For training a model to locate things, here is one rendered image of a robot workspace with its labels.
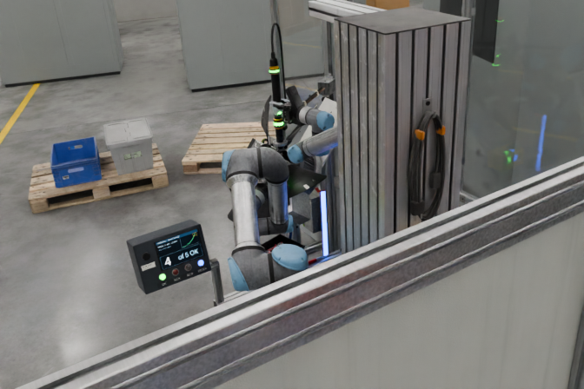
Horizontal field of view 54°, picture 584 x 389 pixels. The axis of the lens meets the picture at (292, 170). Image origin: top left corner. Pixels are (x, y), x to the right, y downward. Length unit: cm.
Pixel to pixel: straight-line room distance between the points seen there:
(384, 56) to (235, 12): 667
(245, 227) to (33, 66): 809
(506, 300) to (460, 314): 9
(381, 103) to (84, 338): 282
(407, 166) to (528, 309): 72
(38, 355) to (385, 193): 276
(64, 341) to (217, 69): 510
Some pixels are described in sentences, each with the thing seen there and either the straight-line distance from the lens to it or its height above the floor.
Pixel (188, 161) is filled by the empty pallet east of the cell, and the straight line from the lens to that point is 556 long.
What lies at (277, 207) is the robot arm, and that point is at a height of 122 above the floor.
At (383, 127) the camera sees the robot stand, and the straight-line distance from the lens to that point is 142.
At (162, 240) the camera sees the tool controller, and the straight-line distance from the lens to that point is 213.
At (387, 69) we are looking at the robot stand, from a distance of 138.
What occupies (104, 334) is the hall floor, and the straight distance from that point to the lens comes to 381.
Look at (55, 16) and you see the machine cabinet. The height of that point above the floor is 99.
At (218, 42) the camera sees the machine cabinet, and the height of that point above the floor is 65.
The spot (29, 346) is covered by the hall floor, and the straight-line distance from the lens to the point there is 393.
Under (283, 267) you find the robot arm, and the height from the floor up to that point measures 124.
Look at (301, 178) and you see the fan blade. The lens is 258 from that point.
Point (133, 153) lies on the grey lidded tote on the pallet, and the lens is 540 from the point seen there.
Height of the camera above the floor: 231
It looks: 25 degrees down
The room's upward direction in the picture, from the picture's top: 4 degrees counter-clockwise
